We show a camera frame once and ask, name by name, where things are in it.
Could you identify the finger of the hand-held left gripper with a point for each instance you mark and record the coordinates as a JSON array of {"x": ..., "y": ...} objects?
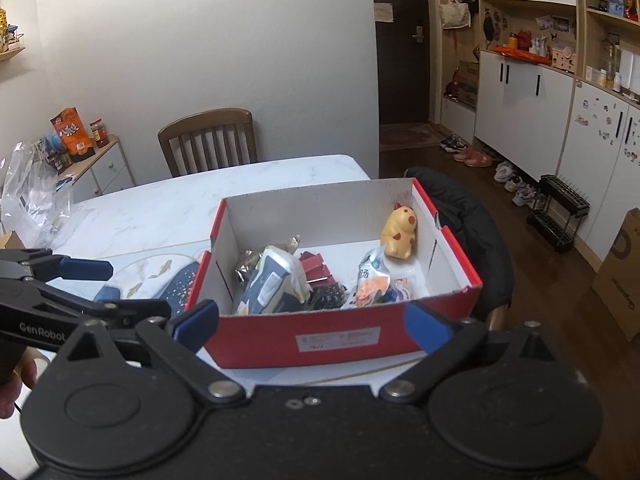
[
  {"x": 140, "y": 309},
  {"x": 85, "y": 269}
]

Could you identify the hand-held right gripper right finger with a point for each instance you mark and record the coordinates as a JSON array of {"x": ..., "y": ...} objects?
[{"x": 425, "y": 327}]

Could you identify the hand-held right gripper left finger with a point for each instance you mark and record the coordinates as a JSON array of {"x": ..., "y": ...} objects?
[{"x": 195, "y": 322}]

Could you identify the white blue food pouch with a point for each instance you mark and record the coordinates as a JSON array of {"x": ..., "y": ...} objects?
[{"x": 370, "y": 280}]

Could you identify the white-green snack packet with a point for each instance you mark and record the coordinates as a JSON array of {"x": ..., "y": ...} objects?
[{"x": 270, "y": 280}]

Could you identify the yellow hamster toy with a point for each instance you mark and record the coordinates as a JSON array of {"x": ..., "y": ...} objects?
[{"x": 400, "y": 235}]

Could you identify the clear bag of dark seeds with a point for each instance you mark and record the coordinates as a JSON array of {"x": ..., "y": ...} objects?
[{"x": 327, "y": 296}]

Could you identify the red cardboard box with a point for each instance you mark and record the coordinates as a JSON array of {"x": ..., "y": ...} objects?
[{"x": 320, "y": 340}]

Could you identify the white marble desktop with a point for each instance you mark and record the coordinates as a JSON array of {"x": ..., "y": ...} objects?
[{"x": 150, "y": 200}]

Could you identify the person's left hand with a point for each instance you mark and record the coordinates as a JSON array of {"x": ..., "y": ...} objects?
[{"x": 10, "y": 395}]

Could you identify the brown wooden chair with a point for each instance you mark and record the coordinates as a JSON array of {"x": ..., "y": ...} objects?
[
  {"x": 205, "y": 120},
  {"x": 497, "y": 317}
]

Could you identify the small brown cardboard box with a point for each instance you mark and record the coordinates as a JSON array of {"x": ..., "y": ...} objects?
[{"x": 10, "y": 241}]

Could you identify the clear plastic bag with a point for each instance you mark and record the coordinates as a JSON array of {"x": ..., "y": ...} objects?
[{"x": 30, "y": 200}]

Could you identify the black jacket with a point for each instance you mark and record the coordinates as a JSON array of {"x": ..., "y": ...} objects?
[{"x": 475, "y": 240}]

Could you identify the small white cabinet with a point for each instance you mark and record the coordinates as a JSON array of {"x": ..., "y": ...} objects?
[{"x": 107, "y": 170}]

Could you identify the orange snack bag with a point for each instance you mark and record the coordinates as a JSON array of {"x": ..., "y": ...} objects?
[{"x": 72, "y": 135}]

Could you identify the red jar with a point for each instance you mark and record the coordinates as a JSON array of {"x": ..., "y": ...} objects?
[{"x": 99, "y": 135}]

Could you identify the row of shoes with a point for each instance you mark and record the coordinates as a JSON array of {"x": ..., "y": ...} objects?
[{"x": 500, "y": 172}]

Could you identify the brown doormat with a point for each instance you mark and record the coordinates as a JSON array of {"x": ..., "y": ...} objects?
[{"x": 407, "y": 136}]

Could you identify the large brown cardboard box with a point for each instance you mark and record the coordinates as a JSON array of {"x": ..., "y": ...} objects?
[{"x": 620, "y": 285}]

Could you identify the white lower cabinet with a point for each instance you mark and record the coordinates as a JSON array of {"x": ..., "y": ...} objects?
[{"x": 520, "y": 110}]

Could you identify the white magnet-covered cabinet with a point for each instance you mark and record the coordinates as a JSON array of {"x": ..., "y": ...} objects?
[{"x": 595, "y": 160}]

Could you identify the gold ornament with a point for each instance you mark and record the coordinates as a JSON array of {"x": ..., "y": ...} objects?
[{"x": 3, "y": 30}]

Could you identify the dark brown door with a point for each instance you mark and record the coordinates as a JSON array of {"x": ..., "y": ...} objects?
[{"x": 400, "y": 60}]

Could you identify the orange cloth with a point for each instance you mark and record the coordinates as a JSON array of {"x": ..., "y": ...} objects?
[{"x": 520, "y": 55}]

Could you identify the beige tote bag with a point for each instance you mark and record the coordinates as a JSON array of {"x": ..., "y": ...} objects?
[{"x": 454, "y": 12}]

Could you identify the wooden open shelf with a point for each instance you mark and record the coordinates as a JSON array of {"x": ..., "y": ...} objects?
[{"x": 615, "y": 20}]

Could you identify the wooden wall shelf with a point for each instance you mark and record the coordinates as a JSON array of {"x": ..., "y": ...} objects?
[{"x": 12, "y": 54}]

